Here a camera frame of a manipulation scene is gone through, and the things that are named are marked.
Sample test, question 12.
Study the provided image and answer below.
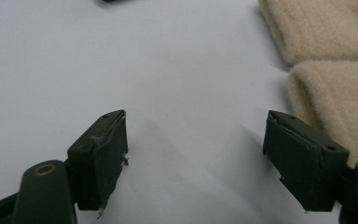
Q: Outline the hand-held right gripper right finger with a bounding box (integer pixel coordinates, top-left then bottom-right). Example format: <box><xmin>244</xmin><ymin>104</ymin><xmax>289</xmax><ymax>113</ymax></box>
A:
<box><xmin>262</xmin><ymin>109</ymin><xmax>351</xmax><ymax>213</ymax></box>

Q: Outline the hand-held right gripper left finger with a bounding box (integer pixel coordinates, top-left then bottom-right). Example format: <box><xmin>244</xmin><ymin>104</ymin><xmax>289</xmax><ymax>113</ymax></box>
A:
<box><xmin>66</xmin><ymin>109</ymin><xmax>130</xmax><ymax>213</ymax></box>

